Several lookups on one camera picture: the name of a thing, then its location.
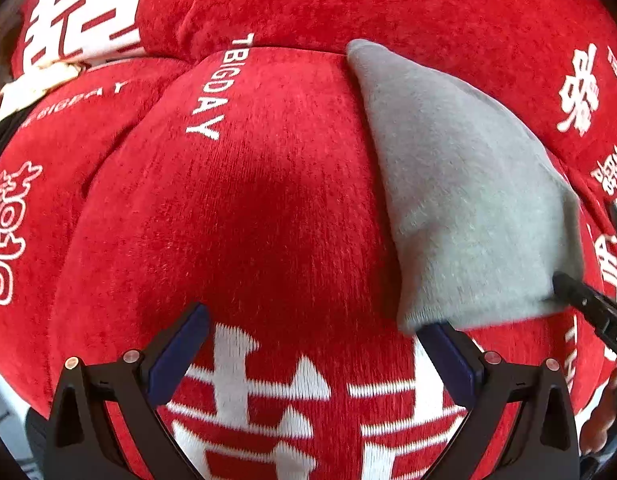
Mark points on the red printed bed blanket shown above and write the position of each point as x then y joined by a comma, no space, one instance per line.
115,215

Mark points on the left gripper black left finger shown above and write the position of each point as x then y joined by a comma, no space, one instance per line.
81,440

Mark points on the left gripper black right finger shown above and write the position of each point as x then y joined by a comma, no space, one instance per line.
542,443

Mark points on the grey knit sweater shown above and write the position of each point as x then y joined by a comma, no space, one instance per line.
480,217

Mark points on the cream cloth at bedhead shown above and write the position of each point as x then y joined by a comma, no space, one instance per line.
35,84

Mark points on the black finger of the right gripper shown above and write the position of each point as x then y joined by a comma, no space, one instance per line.
600,312

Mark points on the red printed pillow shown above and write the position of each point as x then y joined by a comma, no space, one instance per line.
554,62

